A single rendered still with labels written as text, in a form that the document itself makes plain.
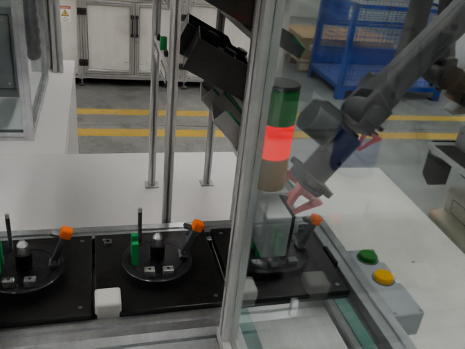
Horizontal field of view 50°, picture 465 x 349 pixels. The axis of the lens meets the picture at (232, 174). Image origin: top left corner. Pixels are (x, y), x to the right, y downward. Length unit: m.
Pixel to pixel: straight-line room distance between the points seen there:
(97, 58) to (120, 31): 0.35
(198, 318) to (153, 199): 0.59
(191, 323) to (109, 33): 4.23
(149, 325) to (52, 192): 0.69
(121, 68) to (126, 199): 3.67
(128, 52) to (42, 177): 3.52
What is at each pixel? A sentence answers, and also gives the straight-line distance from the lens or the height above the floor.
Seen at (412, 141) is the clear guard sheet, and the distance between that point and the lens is 0.36.
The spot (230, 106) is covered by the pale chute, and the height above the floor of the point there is 1.18.
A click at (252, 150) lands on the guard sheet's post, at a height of 1.32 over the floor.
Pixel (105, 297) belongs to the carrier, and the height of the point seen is 0.99.
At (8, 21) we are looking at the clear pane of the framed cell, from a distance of 1.72.
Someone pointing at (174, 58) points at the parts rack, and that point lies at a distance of 1.04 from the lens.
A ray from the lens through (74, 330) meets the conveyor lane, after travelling 0.92.
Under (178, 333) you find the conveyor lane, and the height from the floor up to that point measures 0.95.
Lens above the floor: 1.61
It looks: 27 degrees down
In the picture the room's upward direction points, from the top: 7 degrees clockwise
